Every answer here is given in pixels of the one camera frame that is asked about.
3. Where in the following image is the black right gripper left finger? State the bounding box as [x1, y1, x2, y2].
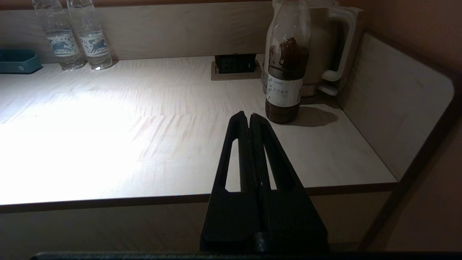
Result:
[200, 111, 261, 252]

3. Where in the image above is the wooden side rim panel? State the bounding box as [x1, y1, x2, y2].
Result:
[338, 32, 455, 182]

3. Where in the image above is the dark drink plastic bottle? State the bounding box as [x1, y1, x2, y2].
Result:
[265, 0, 311, 124]

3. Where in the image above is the small blue rectangular tray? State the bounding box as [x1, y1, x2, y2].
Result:
[0, 49, 42, 74]

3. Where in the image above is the clear water bottle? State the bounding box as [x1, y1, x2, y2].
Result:
[32, 0, 86, 70]
[67, 0, 113, 70]

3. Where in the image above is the white electric kettle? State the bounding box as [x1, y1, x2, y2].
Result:
[263, 0, 364, 98]

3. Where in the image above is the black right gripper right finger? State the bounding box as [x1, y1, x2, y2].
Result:
[251, 113, 329, 252]

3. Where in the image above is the recessed table socket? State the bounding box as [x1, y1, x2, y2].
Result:
[211, 54, 262, 81]

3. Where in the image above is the long wooden backsplash panel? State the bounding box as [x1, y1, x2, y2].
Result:
[0, 1, 274, 64]

